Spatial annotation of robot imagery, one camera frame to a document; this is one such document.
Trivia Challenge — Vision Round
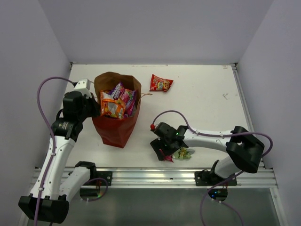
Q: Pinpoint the pink candy packet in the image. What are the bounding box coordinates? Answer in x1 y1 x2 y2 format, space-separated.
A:
159 149 174 162

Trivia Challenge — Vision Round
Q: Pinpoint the green snack packet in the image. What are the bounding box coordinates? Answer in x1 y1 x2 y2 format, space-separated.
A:
172 147 195 160

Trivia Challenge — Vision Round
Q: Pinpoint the orange candy packet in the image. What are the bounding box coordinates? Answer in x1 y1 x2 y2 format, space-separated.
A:
100 91 126 119

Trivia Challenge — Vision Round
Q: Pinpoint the red paper bag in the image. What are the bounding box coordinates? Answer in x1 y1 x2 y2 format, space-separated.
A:
92 72 141 148

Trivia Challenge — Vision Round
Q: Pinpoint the purple Fox's berries candy bag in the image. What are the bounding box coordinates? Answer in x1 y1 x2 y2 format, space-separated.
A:
109 82 137 119

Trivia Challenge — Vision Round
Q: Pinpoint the red peanut snack packet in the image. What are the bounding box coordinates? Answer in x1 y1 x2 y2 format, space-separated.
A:
150 74 174 92

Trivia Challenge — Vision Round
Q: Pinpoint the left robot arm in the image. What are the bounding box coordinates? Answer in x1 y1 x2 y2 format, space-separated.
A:
18 91 100 224

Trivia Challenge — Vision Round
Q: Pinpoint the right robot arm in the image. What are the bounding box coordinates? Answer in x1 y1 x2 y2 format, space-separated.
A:
150 122 264 185

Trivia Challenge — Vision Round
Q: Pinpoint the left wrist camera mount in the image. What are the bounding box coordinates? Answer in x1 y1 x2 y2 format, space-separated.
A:
73 79 92 98

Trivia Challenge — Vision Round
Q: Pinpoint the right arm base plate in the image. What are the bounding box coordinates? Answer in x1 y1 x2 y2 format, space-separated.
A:
194 169 224 186

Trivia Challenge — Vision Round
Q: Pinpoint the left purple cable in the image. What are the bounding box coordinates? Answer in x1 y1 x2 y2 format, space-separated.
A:
37 76 77 226

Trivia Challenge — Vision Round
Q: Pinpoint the purple cable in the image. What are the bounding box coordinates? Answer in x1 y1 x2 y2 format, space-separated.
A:
151 110 274 226
37 76 77 226

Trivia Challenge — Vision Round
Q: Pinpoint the aluminium frame rail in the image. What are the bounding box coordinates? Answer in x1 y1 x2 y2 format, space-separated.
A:
30 167 278 189

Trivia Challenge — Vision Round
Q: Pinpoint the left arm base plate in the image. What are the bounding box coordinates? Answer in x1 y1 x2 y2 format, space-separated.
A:
92 170 113 187

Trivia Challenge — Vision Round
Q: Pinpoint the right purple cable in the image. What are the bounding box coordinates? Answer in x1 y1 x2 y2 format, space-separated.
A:
151 110 274 226

